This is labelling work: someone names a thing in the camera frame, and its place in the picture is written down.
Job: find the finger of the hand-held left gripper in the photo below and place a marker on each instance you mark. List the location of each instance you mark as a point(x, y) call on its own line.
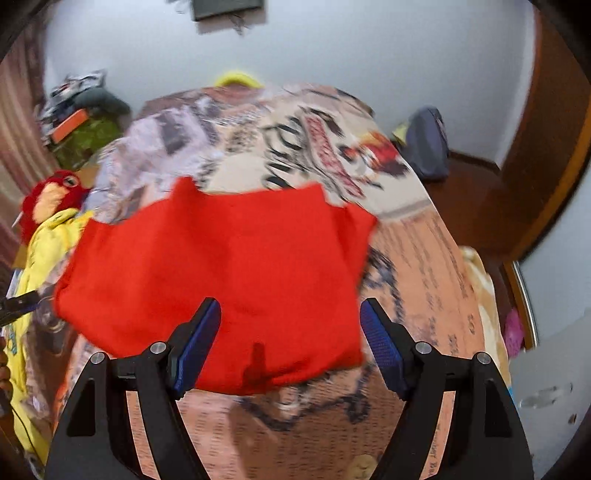
point(18, 305)

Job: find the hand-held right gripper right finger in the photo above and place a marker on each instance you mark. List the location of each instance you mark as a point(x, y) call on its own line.
point(383, 350)

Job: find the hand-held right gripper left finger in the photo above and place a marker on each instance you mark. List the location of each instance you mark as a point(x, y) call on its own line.
point(198, 350)

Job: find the red zip jacket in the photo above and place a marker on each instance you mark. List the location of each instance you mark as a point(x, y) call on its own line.
point(221, 267)

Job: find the yellow garment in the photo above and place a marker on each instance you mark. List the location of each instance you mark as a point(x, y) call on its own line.
point(41, 272)

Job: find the red plush toy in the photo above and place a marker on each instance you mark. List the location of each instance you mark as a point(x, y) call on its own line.
point(51, 198)

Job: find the cream fleece blanket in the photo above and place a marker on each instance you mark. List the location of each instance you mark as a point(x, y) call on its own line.
point(480, 286)

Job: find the pink cloth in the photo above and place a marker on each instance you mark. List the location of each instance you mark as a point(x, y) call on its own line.
point(513, 332)

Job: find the white heart-print wardrobe door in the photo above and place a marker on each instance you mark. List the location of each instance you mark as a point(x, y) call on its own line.
point(549, 397)

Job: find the green patterned cloth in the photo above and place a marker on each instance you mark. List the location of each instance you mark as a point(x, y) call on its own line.
point(87, 138)

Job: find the striped brown curtain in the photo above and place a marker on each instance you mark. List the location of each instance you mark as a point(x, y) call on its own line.
point(21, 120)

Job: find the orange box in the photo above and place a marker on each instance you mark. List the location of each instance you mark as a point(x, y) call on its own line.
point(69, 124)

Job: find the dark blue backpack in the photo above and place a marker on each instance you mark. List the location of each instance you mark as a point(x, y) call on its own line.
point(427, 143)

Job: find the grey cushion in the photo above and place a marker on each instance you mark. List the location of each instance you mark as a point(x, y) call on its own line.
point(102, 99)

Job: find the pile of household clutter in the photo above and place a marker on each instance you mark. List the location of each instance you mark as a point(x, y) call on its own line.
point(74, 85)

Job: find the brown wooden door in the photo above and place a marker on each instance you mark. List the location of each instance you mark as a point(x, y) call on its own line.
point(549, 138)

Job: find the yellow plush toy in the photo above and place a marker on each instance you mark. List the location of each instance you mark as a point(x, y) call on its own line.
point(238, 78)

